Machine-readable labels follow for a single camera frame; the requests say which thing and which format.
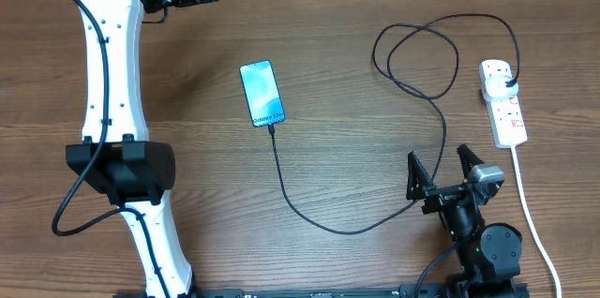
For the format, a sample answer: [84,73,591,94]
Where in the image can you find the black USB charger cable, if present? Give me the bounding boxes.
[267,12,522,236]

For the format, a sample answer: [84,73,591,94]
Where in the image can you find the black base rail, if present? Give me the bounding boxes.
[113,284,530,298]

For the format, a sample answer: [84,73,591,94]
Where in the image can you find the white charger plug adapter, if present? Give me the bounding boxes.
[482,75,519,102]

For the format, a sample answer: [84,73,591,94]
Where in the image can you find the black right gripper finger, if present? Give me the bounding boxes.
[457,143,483,178]
[406,152,436,201]

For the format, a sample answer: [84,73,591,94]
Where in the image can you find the white power strip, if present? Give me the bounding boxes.
[479,59,528,148]

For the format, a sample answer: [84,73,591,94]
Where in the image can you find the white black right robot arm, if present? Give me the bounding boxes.
[401,144,530,298]

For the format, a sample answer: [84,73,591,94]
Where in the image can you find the white power strip cord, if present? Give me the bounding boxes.
[509,145,563,298]

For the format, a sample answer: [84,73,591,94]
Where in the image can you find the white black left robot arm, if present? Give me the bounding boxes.
[66,0,218,297]

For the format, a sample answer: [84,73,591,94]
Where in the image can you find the Galaxy S24+ smartphone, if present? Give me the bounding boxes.
[239,60,286,127]

